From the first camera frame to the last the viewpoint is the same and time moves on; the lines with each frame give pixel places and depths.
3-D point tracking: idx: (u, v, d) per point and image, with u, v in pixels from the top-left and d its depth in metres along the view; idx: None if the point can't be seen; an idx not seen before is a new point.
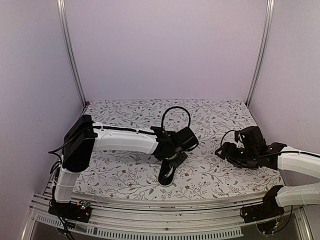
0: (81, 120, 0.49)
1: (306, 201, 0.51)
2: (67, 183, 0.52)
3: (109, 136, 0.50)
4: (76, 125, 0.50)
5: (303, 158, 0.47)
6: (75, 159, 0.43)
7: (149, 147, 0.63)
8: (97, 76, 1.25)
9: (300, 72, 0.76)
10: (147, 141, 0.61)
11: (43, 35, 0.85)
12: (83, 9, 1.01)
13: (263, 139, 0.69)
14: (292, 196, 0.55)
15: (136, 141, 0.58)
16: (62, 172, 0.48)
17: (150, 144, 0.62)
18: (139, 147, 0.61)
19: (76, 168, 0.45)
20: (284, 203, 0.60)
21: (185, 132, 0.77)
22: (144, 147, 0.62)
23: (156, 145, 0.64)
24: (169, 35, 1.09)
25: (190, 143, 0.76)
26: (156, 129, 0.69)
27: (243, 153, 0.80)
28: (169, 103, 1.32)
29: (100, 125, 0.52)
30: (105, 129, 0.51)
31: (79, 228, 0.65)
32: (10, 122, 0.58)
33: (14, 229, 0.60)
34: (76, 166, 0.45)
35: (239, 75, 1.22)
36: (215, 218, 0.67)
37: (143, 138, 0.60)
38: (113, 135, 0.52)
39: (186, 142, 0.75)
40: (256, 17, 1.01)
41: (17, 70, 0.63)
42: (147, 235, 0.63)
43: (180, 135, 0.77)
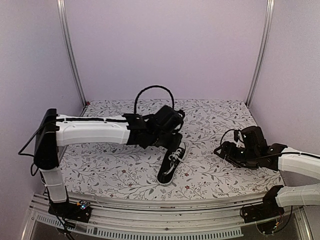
0: (47, 114, 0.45)
1: (305, 201, 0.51)
2: (52, 182, 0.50)
3: (72, 128, 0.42)
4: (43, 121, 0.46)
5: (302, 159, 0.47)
6: (42, 155, 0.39)
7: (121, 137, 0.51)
8: (97, 76, 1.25)
9: (299, 72, 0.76)
10: (116, 129, 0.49)
11: (43, 34, 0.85)
12: (83, 8, 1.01)
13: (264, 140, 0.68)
14: (292, 198, 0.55)
15: (103, 131, 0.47)
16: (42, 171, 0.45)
17: (121, 133, 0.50)
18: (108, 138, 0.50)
19: (48, 165, 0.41)
20: (283, 204, 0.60)
21: (165, 112, 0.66)
22: (115, 138, 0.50)
23: (129, 135, 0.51)
24: (169, 34, 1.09)
25: (175, 122, 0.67)
26: (128, 117, 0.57)
27: (242, 153, 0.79)
28: (169, 103, 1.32)
29: (63, 118, 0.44)
30: (69, 121, 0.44)
31: (79, 228, 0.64)
32: (10, 122, 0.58)
33: (14, 229, 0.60)
34: (48, 164, 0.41)
35: (239, 75, 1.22)
36: (215, 218, 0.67)
37: (112, 126, 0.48)
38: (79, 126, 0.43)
39: (169, 122, 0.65)
40: (256, 17, 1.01)
41: (17, 70, 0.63)
42: (147, 235, 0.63)
43: (158, 118, 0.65)
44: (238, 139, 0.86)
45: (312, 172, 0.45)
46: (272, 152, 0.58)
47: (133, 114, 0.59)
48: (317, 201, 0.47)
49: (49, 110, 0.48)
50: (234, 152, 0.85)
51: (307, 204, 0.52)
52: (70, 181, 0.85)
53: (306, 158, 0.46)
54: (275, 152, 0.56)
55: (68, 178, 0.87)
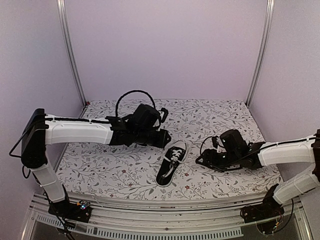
0: (34, 114, 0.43)
1: (301, 189, 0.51)
2: (46, 182, 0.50)
3: (61, 128, 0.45)
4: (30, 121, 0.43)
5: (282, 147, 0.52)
6: (31, 155, 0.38)
7: (105, 137, 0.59)
8: (97, 76, 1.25)
9: (299, 71, 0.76)
10: (101, 129, 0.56)
11: (43, 34, 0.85)
12: (83, 8, 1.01)
13: (241, 141, 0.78)
14: (289, 191, 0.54)
15: (89, 131, 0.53)
16: (32, 171, 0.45)
17: (104, 134, 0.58)
18: (94, 138, 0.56)
19: (36, 163, 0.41)
20: (283, 198, 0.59)
21: (142, 110, 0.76)
22: (100, 137, 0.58)
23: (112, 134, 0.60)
24: (169, 34, 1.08)
25: (153, 118, 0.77)
26: (110, 118, 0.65)
27: (225, 157, 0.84)
28: (169, 103, 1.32)
29: (52, 116, 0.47)
30: (58, 120, 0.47)
31: (79, 228, 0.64)
32: (10, 122, 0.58)
33: (14, 229, 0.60)
34: (36, 161, 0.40)
35: (239, 75, 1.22)
36: (215, 218, 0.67)
37: (97, 127, 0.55)
38: (66, 126, 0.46)
39: (148, 118, 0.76)
40: (256, 17, 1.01)
41: (17, 70, 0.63)
42: (147, 235, 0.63)
43: (136, 117, 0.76)
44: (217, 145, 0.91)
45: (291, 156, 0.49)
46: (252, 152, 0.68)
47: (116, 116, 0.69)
48: (311, 184, 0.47)
49: (38, 109, 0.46)
50: (215, 158, 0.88)
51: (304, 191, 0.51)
52: (70, 181, 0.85)
53: (294, 145, 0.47)
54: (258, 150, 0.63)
55: (68, 178, 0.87)
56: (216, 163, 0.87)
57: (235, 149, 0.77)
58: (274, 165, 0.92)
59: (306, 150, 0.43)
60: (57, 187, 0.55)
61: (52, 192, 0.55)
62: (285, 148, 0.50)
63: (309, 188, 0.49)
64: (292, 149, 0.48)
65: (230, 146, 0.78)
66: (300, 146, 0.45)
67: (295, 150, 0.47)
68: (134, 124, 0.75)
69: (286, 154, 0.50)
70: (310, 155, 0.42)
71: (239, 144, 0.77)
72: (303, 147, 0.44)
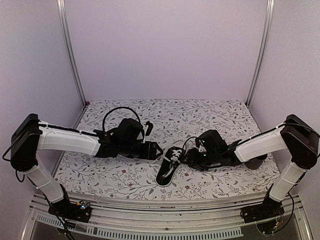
0: (29, 119, 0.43)
1: (293, 180, 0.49)
2: (41, 182, 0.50)
3: (56, 135, 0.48)
4: (22, 125, 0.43)
5: (258, 140, 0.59)
6: (21, 157, 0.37)
7: (91, 148, 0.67)
8: (97, 76, 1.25)
9: (299, 72, 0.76)
10: (89, 141, 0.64)
11: (43, 34, 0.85)
12: (82, 8, 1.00)
13: (219, 141, 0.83)
14: (283, 186, 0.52)
15: (79, 141, 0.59)
16: (25, 173, 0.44)
17: (92, 145, 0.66)
18: (82, 149, 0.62)
19: (24, 166, 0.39)
20: (280, 196, 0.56)
21: (125, 125, 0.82)
22: (87, 148, 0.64)
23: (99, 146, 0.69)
24: (169, 34, 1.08)
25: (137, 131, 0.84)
26: (98, 132, 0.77)
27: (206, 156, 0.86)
28: (169, 103, 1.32)
29: (45, 123, 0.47)
30: (50, 127, 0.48)
31: (79, 228, 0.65)
32: (10, 122, 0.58)
33: (14, 229, 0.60)
34: (24, 164, 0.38)
35: (239, 75, 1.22)
36: (215, 218, 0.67)
37: (86, 139, 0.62)
38: (59, 134, 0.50)
39: (130, 132, 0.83)
40: (256, 17, 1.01)
41: (17, 70, 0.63)
42: (147, 235, 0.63)
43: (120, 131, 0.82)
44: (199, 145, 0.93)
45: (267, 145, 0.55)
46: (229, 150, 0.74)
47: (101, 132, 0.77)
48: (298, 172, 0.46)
49: (31, 115, 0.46)
50: (197, 157, 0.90)
51: (296, 181, 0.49)
52: (70, 181, 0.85)
53: (267, 135, 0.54)
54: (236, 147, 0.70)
55: (68, 178, 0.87)
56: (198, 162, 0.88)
57: (214, 148, 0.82)
58: (274, 165, 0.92)
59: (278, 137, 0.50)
60: (53, 187, 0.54)
61: (48, 193, 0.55)
62: (260, 139, 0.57)
63: (298, 177, 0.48)
64: (265, 138, 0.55)
65: (209, 145, 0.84)
66: (272, 135, 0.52)
67: (268, 139, 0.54)
68: (118, 138, 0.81)
69: (261, 144, 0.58)
70: (281, 141, 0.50)
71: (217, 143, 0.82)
72: (275, 135, 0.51)
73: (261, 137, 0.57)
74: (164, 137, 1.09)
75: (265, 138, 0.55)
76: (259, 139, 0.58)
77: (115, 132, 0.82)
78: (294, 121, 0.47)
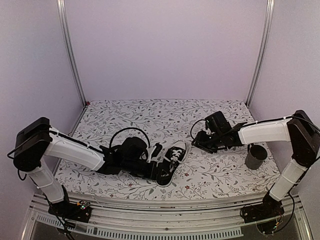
0: (40, 121, 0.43)
1: (293, 179, 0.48)
2: (42, 182, 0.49)
3: (64, 145, 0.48)
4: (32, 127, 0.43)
5: (261, 126, 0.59)
6: (26, 159, 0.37)
7: (94, 164, 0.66)
8: (97, 75, 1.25)
9: (299, 72, 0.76)
10: (94, 157, 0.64)
11: (43, 35, 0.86)
12: (82, 8, 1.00)
13: (223, 122, 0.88)
14: (284, 186, 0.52)
15: (85, 156, 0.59)
16: (28, 173, 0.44)
17: (94, 161, 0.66)
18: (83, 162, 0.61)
19: (27, 167, 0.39)
20: (279, 196, 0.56)
21: (128, 144, 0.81)
22: (88, 162, 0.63)
23: (102, 163, 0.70)
24: (169, 35, 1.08)
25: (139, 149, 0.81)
26: (104, 149, 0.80)
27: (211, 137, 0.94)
28: (169, 103, 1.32)
29: (56, 130, 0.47)
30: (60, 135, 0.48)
31: (79, 228, 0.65)
32: (10, 121, 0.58)
33: (14, 228, 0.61)
34: (26, 165, 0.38)
35: (239, 75, 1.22)
36: (215, 217, 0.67)
37: (92, 154, 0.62)
38: (68, 144, 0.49)
39: (133, 151, 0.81)
40: (256, 17, 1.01)
41: (18, 71, 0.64)
42: (147, 235, 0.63)
43: (124, 151, 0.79)
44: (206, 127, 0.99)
45: (269, 133, 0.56)
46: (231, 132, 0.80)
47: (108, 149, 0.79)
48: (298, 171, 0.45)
49: (43, 118, 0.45)
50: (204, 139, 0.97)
51: (296, 181, 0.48)
52: (71, 181, 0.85)
53: (273, 123, 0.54)
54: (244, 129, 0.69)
55: (68, 178, 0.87)
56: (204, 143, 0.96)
57: (217, 128, 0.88)
58: (274, 165, 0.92)
59: (283, 127, 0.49)
60: (54, 187, 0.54)
61: (49, 193, 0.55)
62: (266, 126, 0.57)
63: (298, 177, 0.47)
64: (269, 126, 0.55)
65: (214, 127, 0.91)
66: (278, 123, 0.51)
67: (271, 127, 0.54)
68: (120, 156, 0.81)
69: (266, 131, 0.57)
70: (285, 131, 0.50)
71: (221, 124, 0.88)
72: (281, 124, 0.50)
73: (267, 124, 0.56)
74: (164, 137, 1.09)
75: (269, 126, 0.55)
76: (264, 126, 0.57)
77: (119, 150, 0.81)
78: (302, 116, 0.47)
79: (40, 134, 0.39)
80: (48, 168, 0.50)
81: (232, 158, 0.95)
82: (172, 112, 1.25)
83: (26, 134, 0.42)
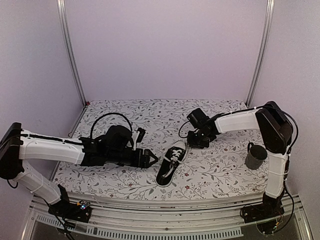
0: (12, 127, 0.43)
1: (279, 171, 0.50)
2: (34, 186, 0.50)
3: (35, 145, 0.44)
4: (6, 135, 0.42)
5: (236, 116, 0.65)
6: (8, 164, 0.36)
7: (75, 158, 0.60)
8: (97, 76, 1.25)
9: (299, 72, 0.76)
10: (73, 151, 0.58)
11: (43, 35, 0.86)
12: (82, 8, 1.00)
13: (202, 116, 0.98)
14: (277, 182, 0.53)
15: (62, 151, 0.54)
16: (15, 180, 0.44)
17: (75, 154, 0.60)
18: (65, 157, 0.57)
19: (9, 175, 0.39)
20: (275, 192, 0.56)
21: (113, 132, 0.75)
22: (70, 157, 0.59)
23: (83, 155, 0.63)
24: (170, 35, 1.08)
25: (124, 138, 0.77)
26: (85, 140, 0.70)
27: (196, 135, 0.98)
28: (169, 103, 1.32)
29: (27, 133, 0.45)
30: (32, 137, 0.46)
31: (79, 228, 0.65)
32: (9, 121, 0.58)
33: (14, 229, 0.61)
34: (8, 171, 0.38)
35: (239, 75, 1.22)
36: (215, 218, 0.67)
37: (70, 148, 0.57)
38: (40, 143, 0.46)
39: (118, 139, 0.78)
40: (256, 17, 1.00)
41: (18, 71, 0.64)
42: (147, 235, 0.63)
43: (108, 139, 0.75)
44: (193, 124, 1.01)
45: (241, 122, 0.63)
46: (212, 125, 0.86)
47: (89, 138, 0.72)
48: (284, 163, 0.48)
49: (14, 124, 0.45)
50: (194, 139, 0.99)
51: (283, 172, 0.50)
52: (70, 181, 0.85)
53: (245, 113, 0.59)
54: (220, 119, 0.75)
55: (68, 178, 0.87)
56: (195, 139, 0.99)
57: (198, 123, 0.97)
58: None
59: (252, 116, 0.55)
60: (47, 189, 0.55)
61: (48, 192, 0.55)
62: (239, 115, 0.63)
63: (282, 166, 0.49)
64: (241, 116, 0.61)
65: (195, 122, 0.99)
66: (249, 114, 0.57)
67: (243, 116, 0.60)
68: (104, 145, 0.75)
69: (239, 120, 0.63)
70: (254, 120, 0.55)
71: (199, 118, 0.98)
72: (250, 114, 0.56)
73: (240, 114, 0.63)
74: (164, 137, 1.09)
75: (241, 115, 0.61)
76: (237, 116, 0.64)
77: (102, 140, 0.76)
78: (271, 106, 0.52)
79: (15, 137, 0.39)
80: (35, 172, 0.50)
81: (232, 158, 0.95)
82: (172, 112, 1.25)
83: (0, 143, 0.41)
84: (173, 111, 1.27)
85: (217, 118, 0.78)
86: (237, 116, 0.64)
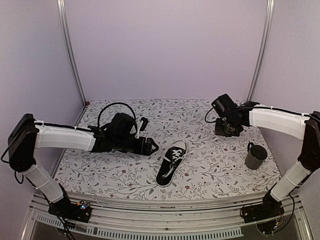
0: (24, 118, 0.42)
1: (295, 181, 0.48)
2: (41, 181, 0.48)
3: (51, 133, 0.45)
4: (18, 126, 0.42)
5: (276, 114, 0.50)
6: (24, 154, 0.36)
7: (87, 144, 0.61)
8: (97, 75, 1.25)
9: (299, 72, 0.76)
10: (85, 137, 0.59)
11: (43, 35, 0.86)
12: (82, 8, 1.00)
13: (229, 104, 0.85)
14: (285, 185, 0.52)
15: (75, 138, 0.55)
16: (24, 174, 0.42)
17: (88, 141, 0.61)
18: (78, 145, 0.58)
19: (22, 167, 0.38)
20: (279, 195, 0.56)
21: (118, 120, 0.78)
22: (83, 144, 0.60)
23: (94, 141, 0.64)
24: (169, 35, 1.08)
25: (130, 124, 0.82)
26: (93, 127, 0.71)
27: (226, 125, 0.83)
28: (169, 103, 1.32)
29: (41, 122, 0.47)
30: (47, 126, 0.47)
31: (79, 228, 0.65)
32: (9, 121, 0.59)
33: (14, 229, 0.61)
34: (21, 164, 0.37)
35: (239, 75, 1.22)
36: (215, 218, 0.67)
37: (82, 134, 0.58)
38: (54, 132, 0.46)
39: (124, 126, 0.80)
40: (256, 17, 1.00)
41: (18, 71, 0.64)
42: (147, 235, 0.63)
43: (114, 126, 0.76)
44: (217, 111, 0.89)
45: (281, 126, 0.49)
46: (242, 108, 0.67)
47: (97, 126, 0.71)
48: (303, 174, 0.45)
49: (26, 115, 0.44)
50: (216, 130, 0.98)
51: (298, 183, 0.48)
52: (70, 181, 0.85)
53: (291, 117, 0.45)
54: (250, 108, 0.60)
55: (68, 178, 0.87)
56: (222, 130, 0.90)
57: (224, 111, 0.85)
58: (274, 164, 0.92)
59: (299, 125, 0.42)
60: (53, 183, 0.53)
61: (50, 191, 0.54)
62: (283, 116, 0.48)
63: (301, 179, 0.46)
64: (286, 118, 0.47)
65: (220, 110, 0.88)
66: (294, 119, 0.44)
67: (288, 120, 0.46)
68: (112, 132, 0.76)
69: (277, 121, 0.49)
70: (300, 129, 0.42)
71: (227, 105, 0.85)
72: (297, 120, 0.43)
73: (280, 114, 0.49)
74: (164, 136, 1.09)
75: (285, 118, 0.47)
76: (276, 115, 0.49)
77: (109, 127, 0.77)
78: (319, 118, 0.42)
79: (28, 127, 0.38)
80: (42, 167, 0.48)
81: (232, 158, 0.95)
82: (172, 112, 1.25)
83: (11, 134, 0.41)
84: (173, 111, 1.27)
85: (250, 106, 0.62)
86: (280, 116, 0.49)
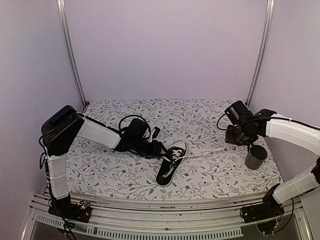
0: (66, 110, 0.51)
1: (301, 189, 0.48)
2: (59, 172, 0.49)
3: (90, 127, 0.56)
4: (59, 115, 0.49)
5: (296, 127, 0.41)
6: (68, 137, 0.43)
7: (113, 141, 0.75)
8: (97, 76, 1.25)
9: (299, 72, 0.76)
10: (113, 136, 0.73)
11: (43, 35, 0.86)
12: (82, 8, 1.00)
13: (245, 112, 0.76)
14: (289, 190, 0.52)
15: (105, 135, 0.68)
16: (51, 159, 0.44)
17: (113, 139, 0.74)
18: (106, 141, 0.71)
19: (59, 151, 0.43)
20: (281, 198, 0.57)
21: (135, 124, 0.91)
22: (110, 141, 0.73)
23: (118, 141, 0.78)
24: (169, 34, 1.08)
25: (144, 129, 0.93)
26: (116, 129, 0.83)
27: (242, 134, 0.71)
28: (169, 103, 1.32)
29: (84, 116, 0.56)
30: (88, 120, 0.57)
31: (79, 228, 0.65)
32: (9, 122, 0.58)
33: (14, 229, 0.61)
34: (60, 146, 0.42)
35: (239, 75, 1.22)
36: (215, 218, 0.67)
37: (111, 133, 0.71)
38: (92, 126, 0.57)
39: (140, 129, 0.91)
40: (257, 17, 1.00)
41: (18, 71, 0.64)
42: (147, 235, 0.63)
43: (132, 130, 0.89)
44: (231, 119, 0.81)
45: (300, 139, 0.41)
46: (259, 116, 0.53)
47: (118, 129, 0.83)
48: (310, 185, 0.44)
49: (67, 108, 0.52)
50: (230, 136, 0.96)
51: (303, 192, 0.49)
52: (70, 181, 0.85)
53: (311, 132, 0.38)
54: (266, 116, 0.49)
55: (68, 178, 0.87)
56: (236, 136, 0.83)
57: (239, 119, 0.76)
58: (274, 165, 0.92)
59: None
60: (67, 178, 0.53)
61: (60, 186, 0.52)
62: (302, 130, 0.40)
63: (310, 188, 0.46)
64: (306, 133, 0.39)
65: (234, 118, 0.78)
66: (314, 133, 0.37)
67: (307, 135, 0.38)
68: (130, 134, 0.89)
69: (295, 134, 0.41)
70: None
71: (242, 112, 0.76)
72: (318, 136, 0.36)
73: (298, 127, 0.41)
74: (164, 137, 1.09)
75: (305, 132, 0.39)
76: (292, 126, 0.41)
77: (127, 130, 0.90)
78: None
79: (75, 114, 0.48)
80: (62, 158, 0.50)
81: (232, 158, 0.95)
82: (172, 112, 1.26)
83: (51, 121, 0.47)
84: (172, 111, 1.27)
85: (274, 111, 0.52)
86: (299, 129, 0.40)
